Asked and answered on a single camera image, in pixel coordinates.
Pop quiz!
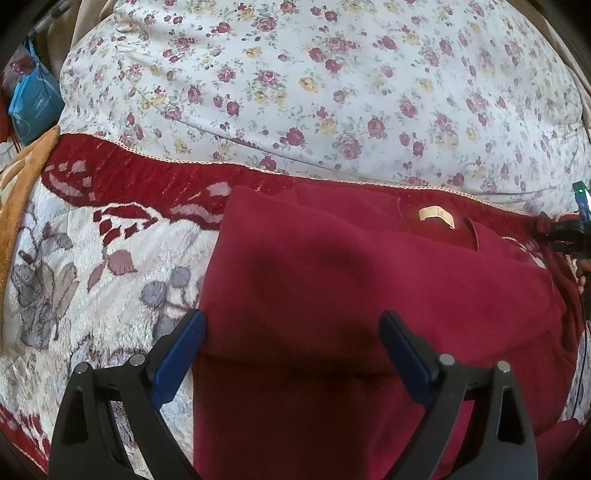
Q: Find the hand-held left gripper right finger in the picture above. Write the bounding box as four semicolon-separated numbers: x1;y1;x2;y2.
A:
379;310;540;480

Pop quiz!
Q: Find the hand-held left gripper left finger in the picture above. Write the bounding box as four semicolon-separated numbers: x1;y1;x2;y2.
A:
48;309;207;480

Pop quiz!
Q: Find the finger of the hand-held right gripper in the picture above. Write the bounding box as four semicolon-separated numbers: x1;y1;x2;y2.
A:
537;212;585;243

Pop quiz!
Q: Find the red sweater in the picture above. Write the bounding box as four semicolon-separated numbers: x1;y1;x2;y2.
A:
191;182;587;480

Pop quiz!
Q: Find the person's right hand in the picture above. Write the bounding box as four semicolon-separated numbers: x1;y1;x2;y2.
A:
576;258;591;296

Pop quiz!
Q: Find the red and white floral blanket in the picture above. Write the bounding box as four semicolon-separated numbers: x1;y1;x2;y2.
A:
0;131;591;476

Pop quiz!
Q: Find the orange plush blanket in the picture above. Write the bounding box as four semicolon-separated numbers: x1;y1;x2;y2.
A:
0;124;63;324

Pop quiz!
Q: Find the white floral duvet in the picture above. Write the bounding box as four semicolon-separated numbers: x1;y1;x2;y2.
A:
60;0;591;215

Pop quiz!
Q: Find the blue plastic bag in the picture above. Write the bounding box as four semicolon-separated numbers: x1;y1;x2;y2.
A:
8;39;65;146

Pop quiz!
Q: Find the red plastic bag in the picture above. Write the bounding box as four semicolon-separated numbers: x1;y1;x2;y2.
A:
0;46;33;139

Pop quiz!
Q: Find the beige curtain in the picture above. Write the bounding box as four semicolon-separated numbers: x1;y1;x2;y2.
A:
32;0;116;79

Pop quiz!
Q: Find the thin black cable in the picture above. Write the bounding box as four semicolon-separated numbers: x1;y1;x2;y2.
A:
567;314;591;422

